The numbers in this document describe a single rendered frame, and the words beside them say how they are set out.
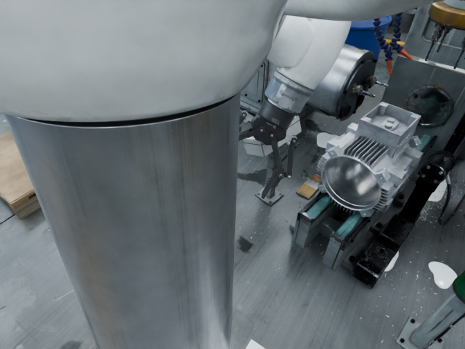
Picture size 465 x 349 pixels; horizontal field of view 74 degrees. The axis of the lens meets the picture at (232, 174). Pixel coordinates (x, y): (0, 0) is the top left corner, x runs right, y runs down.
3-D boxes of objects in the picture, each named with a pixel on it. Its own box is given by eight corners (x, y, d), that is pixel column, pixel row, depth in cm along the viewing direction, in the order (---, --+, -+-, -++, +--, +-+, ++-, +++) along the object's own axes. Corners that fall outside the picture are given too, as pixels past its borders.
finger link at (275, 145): (268, 129, 71) (274, 127, 71) (279, 172, 75) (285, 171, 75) (267, 133, 68) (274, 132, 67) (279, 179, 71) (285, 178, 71)
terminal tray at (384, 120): (372, 124, 86) (381, 100, 81) (411, 140, 81) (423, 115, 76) (351, 142, 80) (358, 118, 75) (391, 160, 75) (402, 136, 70)
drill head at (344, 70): (297, 81, 141) (306, 22, 124) (373, 111, 122) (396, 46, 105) (261, 100, 127) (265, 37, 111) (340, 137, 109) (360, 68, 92)
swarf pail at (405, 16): (390, 32, 460) (397, 12, 441) (394, 26, 480) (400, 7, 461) (412, 35, 449) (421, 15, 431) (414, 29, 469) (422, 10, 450)
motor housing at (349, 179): (345, 159, 99) (362, 106, 86) (405, 189, 89) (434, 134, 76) (309, 191, 88) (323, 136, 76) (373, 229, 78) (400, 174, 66)
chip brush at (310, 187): (324, 163, 116) (324, 161, 115) (336, 169, 114) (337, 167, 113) (295, 193, 104) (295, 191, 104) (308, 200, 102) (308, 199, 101)
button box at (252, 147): (283, 129, 96) (279, 113, 94) (302, 131, 91) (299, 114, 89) (245, 154, 87) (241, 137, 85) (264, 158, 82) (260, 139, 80)
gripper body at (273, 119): (262, 98, 63) (242, 137, 67) (299, 118, 63) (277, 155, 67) (264, 93, 70) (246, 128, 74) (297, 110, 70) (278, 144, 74)
